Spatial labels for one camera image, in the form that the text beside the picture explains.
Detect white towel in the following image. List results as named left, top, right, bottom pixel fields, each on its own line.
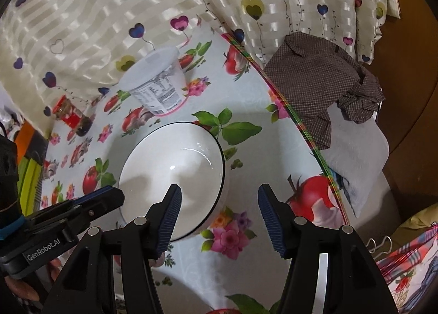
left=322, top=102, right=391, bottom=217

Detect fruit printed tablecloth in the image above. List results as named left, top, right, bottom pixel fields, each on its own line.
left=40, top=25, right=350, bottom=314

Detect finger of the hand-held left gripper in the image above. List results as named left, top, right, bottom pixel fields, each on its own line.
left=29, top=186, right=125, bottom=233

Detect brown checked shirt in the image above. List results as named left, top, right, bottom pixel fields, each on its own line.
left=263, top=32, right=385, bottom=150

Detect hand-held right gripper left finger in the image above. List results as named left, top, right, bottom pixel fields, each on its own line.
left=41, top=184, right=183, bottom=314

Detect orange box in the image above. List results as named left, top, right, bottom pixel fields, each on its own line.
left=15, top=123, right=38, bottom=161

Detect white ribbed bowl black rim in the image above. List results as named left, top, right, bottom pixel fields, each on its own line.
left=118, top=122, right=226, bottom=243

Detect sauce jar red label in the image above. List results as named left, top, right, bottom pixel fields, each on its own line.
left=52, top=95, right=92, bottom=137

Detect dark box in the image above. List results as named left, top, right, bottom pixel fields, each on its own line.
left=25, top=141, right=47, bottom=166

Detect pile of snack bags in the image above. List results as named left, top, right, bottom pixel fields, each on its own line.
left=0, top=105, right=28, bottom=140

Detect red plaid cloth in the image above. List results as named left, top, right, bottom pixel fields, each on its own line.
left=376, top=222, right=438, bottom=304

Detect white plastic tub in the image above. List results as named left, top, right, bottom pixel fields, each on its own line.
left=122, top=45, right=187, bottom=116

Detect person's left hand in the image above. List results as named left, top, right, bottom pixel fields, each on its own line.
left=5, top=257, right=64, bottom=301

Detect olive yellow cloth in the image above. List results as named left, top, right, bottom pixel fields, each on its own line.
left=393, top=203, right=438, bottom=253

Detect white wire hanger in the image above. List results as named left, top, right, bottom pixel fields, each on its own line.
left=365, top=236, right=393, bottom=260

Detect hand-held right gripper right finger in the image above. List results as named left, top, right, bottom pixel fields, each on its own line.
left=257, top=183, right=399, bottom=314

